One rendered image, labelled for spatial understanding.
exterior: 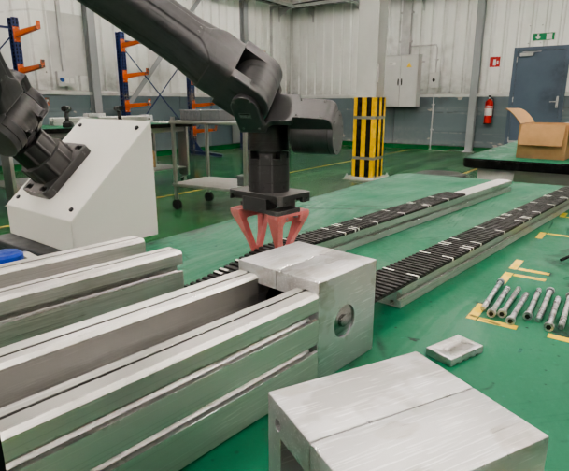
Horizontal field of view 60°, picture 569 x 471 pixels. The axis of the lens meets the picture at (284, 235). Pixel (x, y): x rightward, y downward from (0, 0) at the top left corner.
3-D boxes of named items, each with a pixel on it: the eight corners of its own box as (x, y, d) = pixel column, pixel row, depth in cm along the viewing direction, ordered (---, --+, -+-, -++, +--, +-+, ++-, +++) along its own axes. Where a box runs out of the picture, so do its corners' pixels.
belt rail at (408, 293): (569, 197, 131) (571, 186, 131) (586, 199, 129) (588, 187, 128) (372, 300, 63) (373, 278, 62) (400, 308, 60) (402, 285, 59)
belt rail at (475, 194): (496, 189, 144) (497, 178, 143) (510, 191, 141) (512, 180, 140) (264, 267, 75) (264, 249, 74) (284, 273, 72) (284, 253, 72)
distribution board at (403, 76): (382, 147, 1203) (387, 47, 1144) (434, 149, 1130) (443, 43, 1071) (377, 148, 1181) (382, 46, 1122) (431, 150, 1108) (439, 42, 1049)
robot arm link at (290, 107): (248, 52, 64) (226, 98, 59) (335, 49, 60) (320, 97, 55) (271, 122, 73) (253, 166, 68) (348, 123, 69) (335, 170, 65)
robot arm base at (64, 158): (67, 147, 97) (27, 194, 92) (35, 116, 91) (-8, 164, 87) (92, 149, 92) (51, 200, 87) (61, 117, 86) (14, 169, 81)
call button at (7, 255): (17, 261, 61) (15, 245, 60) (31, 267, 58) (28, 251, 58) (-20, 268, 58) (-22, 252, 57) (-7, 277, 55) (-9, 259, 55)
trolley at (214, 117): (172, 208, 495) (165, 105, 469) (206, 200, 541) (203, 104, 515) (258, 221, 445) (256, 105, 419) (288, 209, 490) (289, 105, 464)
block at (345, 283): (282, 314, 58) (282, 236, 56) (372, 348, 50) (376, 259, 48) (224, 340, 52) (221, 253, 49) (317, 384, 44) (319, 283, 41)
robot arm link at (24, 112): (33, 135, 90) (17, 157, 87) (-14, 92, 83) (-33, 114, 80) (65, 129, 86) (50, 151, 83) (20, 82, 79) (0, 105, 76)
